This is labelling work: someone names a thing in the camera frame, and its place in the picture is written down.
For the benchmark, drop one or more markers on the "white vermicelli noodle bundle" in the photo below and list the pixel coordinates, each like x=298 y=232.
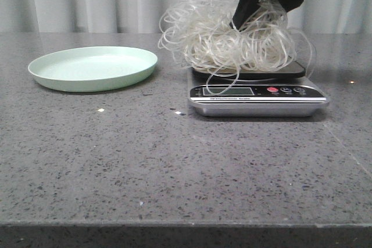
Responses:
x=201 y=35

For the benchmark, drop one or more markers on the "silver black kitchen scale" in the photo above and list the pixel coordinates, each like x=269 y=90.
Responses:
x=284 y=93

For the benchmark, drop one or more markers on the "light green round plate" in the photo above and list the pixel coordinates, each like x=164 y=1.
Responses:
x=93 y=69

